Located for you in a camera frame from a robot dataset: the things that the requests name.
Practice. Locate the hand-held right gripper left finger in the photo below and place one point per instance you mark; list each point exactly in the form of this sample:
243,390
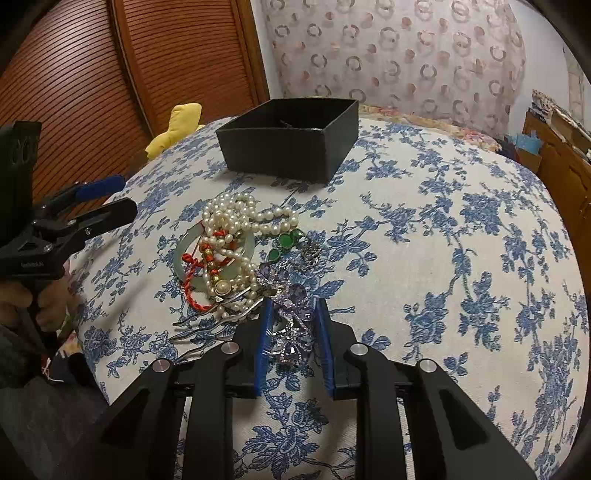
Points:
265,346

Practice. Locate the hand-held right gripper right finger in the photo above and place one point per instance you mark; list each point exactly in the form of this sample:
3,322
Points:
325,346

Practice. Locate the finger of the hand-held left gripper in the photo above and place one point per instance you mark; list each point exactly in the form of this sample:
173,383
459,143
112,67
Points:
104,184
111,213

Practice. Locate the silver hairpin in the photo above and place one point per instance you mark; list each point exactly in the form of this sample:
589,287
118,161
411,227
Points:
217,319

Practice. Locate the purple crystal flower brooch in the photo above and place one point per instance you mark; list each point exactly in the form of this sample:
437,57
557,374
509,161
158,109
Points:
295,295

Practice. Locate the green gemstone jewelry piece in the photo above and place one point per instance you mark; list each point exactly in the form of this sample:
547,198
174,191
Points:
286,240

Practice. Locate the black cardboard box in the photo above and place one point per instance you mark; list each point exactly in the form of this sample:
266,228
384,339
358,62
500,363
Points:
277,154

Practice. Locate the person's left hand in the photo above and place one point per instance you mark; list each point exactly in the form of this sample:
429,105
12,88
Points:
53,300

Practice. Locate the yellow plush toy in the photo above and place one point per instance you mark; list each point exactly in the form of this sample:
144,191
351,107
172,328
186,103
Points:
178,127

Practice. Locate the wooden louvred wardrobe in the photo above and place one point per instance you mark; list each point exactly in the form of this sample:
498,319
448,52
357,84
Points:
83,92

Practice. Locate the blue floral blanket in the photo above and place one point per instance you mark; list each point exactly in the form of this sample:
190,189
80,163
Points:
438,277

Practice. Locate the dark grey clothing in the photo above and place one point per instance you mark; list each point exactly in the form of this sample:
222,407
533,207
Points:
32,415

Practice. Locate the pink floral quilt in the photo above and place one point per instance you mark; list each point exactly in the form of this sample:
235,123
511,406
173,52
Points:
461,134

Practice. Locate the blue tissue box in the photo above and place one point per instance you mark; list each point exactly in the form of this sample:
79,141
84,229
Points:
524,145

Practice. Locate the wooden cabinet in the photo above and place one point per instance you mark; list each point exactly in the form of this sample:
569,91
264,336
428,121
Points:
563,170

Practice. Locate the stack of papers and boxes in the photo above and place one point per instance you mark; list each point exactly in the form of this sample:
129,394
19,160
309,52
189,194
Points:
558,115

